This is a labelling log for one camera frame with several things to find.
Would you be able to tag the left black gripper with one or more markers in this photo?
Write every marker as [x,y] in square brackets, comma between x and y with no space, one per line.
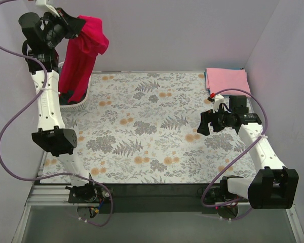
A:
[66,23]

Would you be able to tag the folded pink t shirt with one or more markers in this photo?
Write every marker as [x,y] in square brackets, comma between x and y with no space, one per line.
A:
[228,80]

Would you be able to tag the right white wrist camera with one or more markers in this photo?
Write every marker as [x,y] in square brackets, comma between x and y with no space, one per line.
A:
[216,100]

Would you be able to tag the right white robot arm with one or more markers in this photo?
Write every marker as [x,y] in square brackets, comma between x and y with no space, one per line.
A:
[274,185]

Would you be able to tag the white plastic laundry basket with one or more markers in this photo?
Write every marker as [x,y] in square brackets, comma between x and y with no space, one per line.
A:
[78,106]

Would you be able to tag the aluminium frame rail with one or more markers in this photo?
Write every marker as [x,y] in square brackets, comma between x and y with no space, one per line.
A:
[48,195]

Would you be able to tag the floral patterned table mat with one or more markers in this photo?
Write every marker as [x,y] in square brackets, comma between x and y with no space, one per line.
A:
[142,128]

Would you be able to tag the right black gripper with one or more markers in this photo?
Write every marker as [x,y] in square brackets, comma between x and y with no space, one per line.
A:
[212,122]

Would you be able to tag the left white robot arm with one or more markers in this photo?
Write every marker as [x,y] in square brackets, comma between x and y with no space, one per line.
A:
[52,135]

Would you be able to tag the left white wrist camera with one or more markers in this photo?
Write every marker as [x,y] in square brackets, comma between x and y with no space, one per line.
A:
[46,6]

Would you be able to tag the dark blue-grey t shirt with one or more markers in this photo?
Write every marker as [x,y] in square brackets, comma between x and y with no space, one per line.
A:
[65,98]

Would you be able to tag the red t shirt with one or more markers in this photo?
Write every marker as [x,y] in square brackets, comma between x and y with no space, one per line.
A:
[81,56]

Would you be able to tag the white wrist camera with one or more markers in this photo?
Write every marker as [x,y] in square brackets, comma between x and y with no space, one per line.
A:
[46,6]
[216,100]

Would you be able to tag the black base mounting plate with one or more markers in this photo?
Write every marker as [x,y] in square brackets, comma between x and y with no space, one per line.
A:
[140,198]

